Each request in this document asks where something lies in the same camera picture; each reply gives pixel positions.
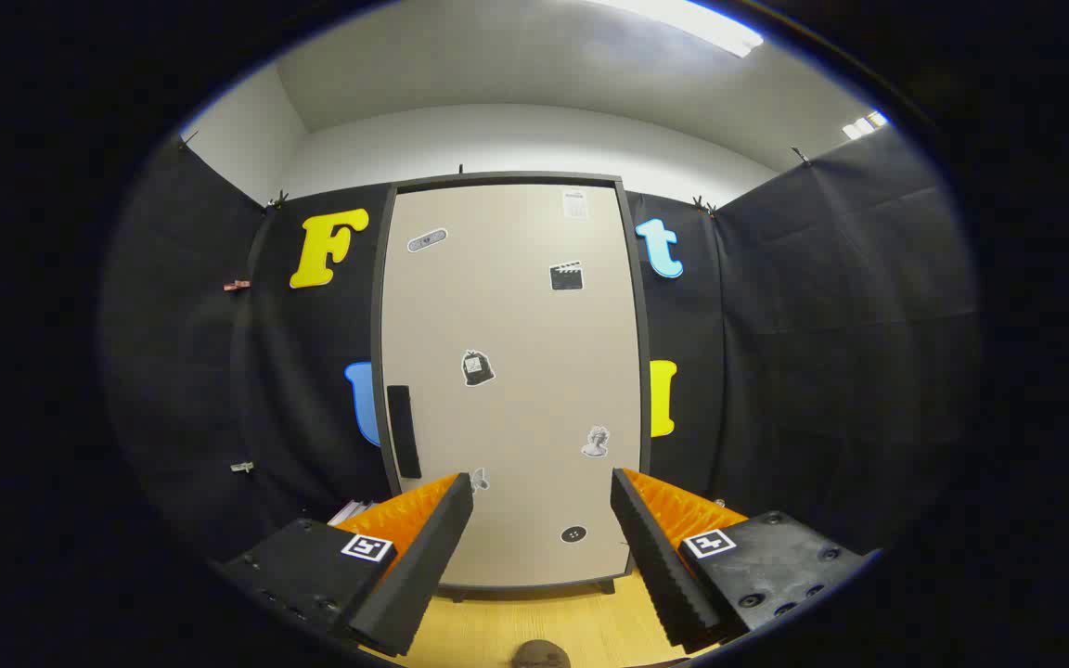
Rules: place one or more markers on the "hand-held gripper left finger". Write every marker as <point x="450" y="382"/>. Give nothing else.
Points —
<point x="423" y="566"/>

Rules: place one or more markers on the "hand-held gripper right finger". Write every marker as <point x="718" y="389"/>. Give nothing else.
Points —
<point x="655" y="566"/>

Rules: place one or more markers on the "brown fuzzy shoe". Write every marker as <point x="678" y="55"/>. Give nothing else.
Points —
<point x="539" y="656"/>

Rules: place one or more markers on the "grey shoe cabinet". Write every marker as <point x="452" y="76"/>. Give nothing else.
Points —
<point x="646" y="371"/>

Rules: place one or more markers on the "white spine book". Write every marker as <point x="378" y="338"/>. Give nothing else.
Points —
<point x="352" y="511"/>

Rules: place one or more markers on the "black backdrop cloth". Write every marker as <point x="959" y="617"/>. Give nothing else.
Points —
<point x="822" y="325"/>

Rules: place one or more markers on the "pink clothes peg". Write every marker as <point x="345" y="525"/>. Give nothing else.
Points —
<point x="237" y="286"/>

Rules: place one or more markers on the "small ceiling light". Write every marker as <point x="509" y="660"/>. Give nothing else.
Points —
<point x="864" y="123"/>

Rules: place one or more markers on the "long ceiling light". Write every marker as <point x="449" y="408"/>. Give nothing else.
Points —
<point x="701" y="28"/>

